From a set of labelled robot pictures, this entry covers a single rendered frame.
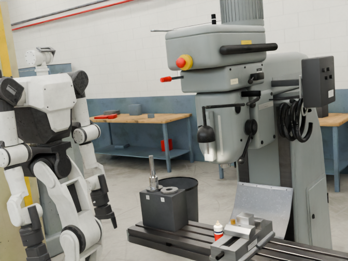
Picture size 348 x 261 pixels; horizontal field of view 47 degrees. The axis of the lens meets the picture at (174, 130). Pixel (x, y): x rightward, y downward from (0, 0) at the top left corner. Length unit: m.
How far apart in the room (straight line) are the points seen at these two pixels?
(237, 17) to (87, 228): 1.18
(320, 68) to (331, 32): 4.17
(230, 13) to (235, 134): 0.57
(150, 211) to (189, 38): 0.98
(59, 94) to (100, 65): 6.75
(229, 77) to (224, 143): 0.28
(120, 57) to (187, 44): 6.60
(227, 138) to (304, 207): 0.68
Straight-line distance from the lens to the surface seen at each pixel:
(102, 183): 2.10
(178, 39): 1.60
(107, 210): 2.15
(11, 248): 3.19
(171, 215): 2.05
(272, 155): 2.12
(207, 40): 1.53
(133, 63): 7.91
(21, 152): 1.78
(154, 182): 2.12
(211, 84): 1.64
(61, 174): 1.93
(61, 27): 9.52
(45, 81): 1.83
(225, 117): 1.67
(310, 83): 1.80
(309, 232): 2.27
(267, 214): 2.16
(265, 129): 1.89
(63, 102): 1.88
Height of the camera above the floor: 1.76
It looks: 9 degrees down
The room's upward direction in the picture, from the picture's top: 6 degrees counter-clockwise
